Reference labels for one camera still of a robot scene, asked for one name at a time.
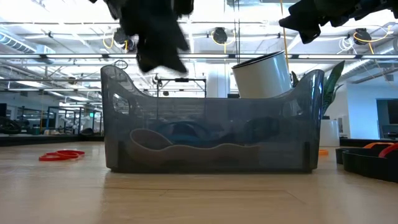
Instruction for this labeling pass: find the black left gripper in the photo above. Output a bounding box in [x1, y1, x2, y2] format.
[104, 0, 195, 74]

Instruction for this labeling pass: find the yellow hanging cable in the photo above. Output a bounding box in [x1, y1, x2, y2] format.
[279, 0, 290, 72]

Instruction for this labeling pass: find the translucent grey plastic bin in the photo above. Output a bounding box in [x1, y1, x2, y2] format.
[100, 64, 325, 174]

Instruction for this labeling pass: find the distant black frame station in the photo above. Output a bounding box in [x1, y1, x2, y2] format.
[156, 77, 208, 99]

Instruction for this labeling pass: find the red rubber band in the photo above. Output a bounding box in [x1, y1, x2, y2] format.
[378, 142, 398, 159]
[39, 149, 86, 162]

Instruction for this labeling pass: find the dark wall monitor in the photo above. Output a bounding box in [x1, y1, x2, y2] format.
[376, 98, 398, 139]

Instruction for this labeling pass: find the large tan rubber band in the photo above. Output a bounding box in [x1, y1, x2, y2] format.
[129, 128, 261, 166]

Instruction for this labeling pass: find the snake plant in white pot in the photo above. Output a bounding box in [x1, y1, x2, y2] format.
[290, 60, 346, 147]

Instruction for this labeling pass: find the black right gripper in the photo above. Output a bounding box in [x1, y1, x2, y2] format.
[278, 0, 398, 45]

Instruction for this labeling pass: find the black ceiling cable reel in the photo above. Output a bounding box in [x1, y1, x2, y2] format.
[113, 27, 129, 45]
[212, 27, 228, 44]
[354, 27, 373, 45]

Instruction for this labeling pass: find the small blue rubber band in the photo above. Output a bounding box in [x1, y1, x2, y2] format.
[155, 120, 237, 147]

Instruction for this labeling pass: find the black tray with orange tool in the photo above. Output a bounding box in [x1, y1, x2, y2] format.
[335, 146, 398, 184]

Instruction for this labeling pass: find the white lamp with black rim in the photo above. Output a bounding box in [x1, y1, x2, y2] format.
[231, 50, 293, 99]

